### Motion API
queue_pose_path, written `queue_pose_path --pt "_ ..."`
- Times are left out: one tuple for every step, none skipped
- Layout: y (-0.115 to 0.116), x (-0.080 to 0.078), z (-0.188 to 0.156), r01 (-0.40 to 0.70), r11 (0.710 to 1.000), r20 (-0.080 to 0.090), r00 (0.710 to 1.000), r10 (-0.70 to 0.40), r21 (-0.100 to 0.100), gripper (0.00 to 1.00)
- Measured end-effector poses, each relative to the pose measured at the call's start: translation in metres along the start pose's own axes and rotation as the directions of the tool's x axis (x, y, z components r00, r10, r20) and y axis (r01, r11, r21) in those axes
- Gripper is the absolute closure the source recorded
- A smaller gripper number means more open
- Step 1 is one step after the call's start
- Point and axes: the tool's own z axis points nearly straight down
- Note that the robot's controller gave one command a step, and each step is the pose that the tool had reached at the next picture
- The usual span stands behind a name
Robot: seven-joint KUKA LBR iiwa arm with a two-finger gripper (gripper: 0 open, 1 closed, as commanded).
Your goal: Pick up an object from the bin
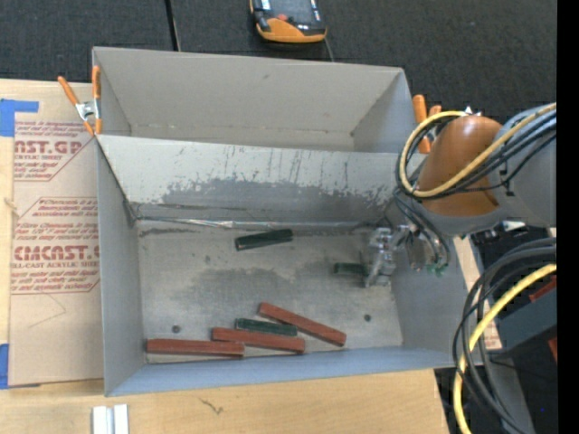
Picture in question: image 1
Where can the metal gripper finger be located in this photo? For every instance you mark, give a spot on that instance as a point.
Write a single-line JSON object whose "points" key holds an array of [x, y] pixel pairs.
{"points": [[379, 273], [381, 242]]}

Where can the dark green flat block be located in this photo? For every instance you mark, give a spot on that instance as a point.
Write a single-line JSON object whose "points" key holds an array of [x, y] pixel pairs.
{"points": [[349, 268], [267, 327], [264, 239]]}

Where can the red-brown flat block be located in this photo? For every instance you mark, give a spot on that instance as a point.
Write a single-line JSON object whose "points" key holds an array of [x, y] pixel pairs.
{"points": [[258, 340], [194, 347], [302, 323]]}

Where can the grey metal bin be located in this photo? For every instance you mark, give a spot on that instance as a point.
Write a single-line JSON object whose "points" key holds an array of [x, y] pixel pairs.
{"points": [[253, 278]]}

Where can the brown cardboard board red print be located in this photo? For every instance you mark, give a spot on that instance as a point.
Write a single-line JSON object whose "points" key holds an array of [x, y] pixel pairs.
{"points": [[54, 323]]}

